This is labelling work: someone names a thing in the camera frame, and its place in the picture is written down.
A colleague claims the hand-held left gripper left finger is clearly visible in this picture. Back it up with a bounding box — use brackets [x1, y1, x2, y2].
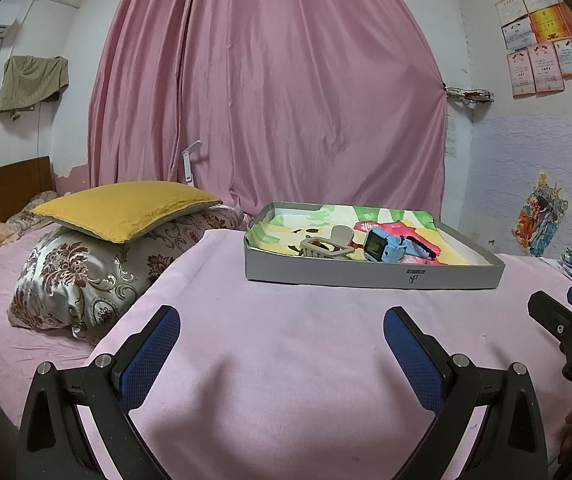
[15, 305, 182, 480]

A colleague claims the pink bedsheet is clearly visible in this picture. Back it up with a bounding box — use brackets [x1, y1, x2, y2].
[0, 227, 572, 480]

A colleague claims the yellow pillow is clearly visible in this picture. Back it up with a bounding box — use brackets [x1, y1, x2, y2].
[30, 181, 223, 244]

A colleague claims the floral quilt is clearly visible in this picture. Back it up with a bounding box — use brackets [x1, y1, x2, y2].
[5, 190, 62, 235]

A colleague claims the floral pillow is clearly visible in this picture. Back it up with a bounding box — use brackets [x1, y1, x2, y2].
[8, 207, 247, 346]

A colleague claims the pink curtain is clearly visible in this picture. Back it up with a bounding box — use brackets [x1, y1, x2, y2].
[87, 0, 449, 233]

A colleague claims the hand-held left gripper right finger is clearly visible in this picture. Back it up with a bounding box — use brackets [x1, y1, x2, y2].
[383, 306, 551, 480]

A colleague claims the blue wrist watch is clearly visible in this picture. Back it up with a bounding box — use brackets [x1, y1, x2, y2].
[363, 226, 419, 264]

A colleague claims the grey shallow tray box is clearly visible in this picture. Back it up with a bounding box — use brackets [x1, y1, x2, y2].
[242, 202, 506, 291]

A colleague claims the group of wall certificates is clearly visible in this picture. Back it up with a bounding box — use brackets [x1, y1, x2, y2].
[496, 0, 572, 98]

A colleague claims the white folding lamp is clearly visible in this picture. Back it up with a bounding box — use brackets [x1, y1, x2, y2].
[181, 141, 203, 188]

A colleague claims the colourful wall sticker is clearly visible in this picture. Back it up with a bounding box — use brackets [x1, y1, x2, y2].
[513, 172, 569, 258]

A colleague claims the beige hanging towel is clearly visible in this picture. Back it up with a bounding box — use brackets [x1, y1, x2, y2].
[0, 55, 70, 122]

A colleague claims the wooden headboard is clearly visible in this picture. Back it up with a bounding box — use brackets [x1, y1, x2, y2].
[0, 156, 57, 241]

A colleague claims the beige hair claw clip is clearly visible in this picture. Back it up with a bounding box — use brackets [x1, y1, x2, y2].
[300, 225, 358, 261]

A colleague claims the colourful drawing paper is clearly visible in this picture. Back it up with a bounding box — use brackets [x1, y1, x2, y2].
[253, 205, 492, 266]

